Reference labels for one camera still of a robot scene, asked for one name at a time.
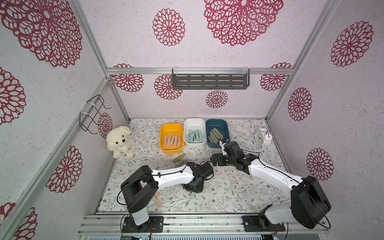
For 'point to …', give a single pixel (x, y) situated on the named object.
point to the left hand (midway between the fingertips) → (194, 188)
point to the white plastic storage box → (194, 130)
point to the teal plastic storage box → (222, 125)
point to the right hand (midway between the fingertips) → (216, 156)
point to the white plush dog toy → (120, 140)
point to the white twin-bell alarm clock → (262, 138)
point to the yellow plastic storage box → (169, 129)
